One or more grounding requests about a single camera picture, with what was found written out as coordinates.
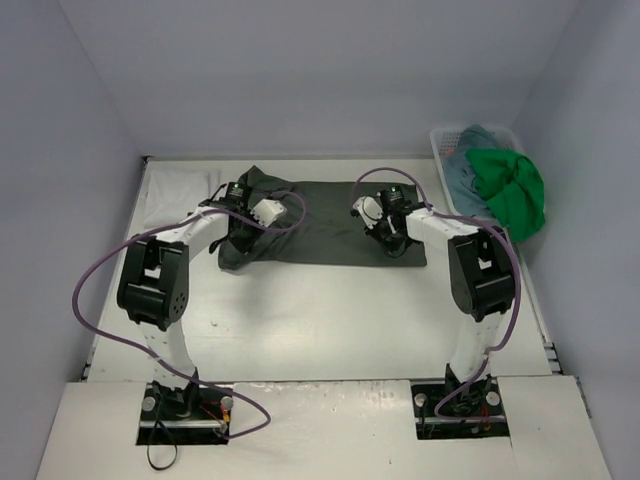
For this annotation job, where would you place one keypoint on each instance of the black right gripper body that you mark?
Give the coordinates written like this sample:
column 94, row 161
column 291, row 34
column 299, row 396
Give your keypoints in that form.
column 388, row 238

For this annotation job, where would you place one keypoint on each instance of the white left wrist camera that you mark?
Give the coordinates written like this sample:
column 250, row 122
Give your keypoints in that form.
column 267, row 211

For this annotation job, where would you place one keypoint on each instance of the grey t-shirt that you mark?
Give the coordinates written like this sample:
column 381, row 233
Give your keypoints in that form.
column 327, row 236

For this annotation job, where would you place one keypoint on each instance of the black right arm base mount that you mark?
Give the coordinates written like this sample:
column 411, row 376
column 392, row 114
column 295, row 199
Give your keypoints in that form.
column 476, row 414

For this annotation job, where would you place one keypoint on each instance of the green t-shirt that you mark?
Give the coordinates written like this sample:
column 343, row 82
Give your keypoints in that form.
column 513, row 189

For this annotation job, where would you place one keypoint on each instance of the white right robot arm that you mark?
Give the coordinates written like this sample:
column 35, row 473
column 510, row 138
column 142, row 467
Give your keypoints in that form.
column 483, row 282

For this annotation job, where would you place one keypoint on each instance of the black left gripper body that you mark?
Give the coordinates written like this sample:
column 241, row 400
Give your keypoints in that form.
column 240, row 233

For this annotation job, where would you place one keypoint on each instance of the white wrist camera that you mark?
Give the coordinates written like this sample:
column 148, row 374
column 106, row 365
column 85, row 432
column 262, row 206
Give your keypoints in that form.
column 368, row 209
column 267, row 211

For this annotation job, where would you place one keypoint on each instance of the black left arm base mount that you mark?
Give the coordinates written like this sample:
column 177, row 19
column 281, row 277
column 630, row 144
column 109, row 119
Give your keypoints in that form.
column 194, row 417

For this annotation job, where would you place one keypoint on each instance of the white t-shirt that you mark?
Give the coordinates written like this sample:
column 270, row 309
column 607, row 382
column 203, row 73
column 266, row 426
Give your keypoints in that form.
column 172, row 194

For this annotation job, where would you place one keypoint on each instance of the light blue t-shirt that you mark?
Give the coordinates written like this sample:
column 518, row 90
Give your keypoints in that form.
column 460, row 175

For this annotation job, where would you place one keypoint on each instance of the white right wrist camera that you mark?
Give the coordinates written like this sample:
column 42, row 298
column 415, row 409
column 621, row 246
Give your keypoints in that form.
column 368, row 209

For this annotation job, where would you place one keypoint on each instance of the white plastic laundry basket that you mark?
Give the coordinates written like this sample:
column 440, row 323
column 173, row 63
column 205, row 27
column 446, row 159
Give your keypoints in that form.
column 445, row 139

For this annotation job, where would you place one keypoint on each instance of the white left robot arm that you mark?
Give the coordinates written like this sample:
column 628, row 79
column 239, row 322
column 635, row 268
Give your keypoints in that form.
column 154, row 286

